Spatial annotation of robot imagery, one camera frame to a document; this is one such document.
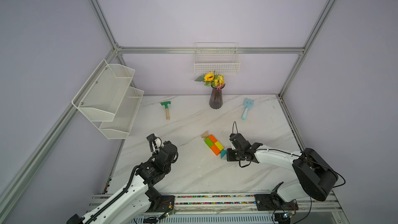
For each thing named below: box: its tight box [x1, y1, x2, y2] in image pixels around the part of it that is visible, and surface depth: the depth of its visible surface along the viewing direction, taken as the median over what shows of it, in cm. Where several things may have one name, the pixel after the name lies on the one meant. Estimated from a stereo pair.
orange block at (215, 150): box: [210, 144, 221, 157], surface depth 92 cm
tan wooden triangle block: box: [201, 130, 209, 139], surface depth 100 cm
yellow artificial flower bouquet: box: [194, 72, 226, 91], surface depth 97 cm
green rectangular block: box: [204, 136, 215, 149], surface depth 96 cm
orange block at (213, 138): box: [208, 134, 218, 144], surface depth 97 cm
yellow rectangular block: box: [214, 141, 225, 151], surface depth 92 cm
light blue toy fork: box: [242, 97, 255, 120], surface depth 116 cm
